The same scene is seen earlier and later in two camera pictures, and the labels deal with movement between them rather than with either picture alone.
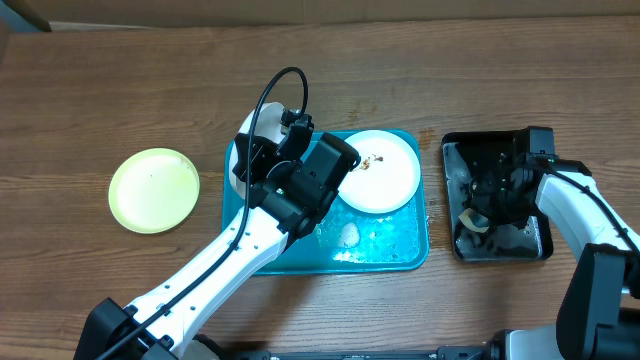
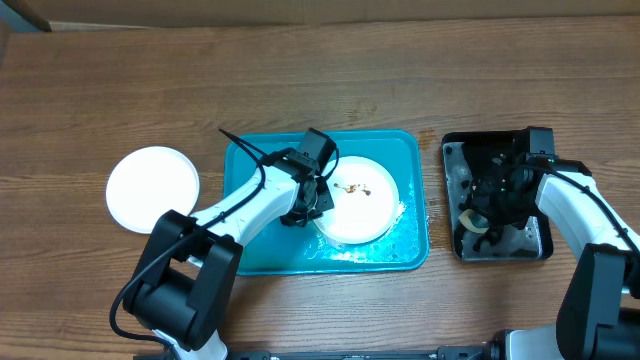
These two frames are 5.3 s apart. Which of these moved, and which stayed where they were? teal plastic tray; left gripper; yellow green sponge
Moved: left gripper
Stayed: teal plastic tray; yellow green sponge
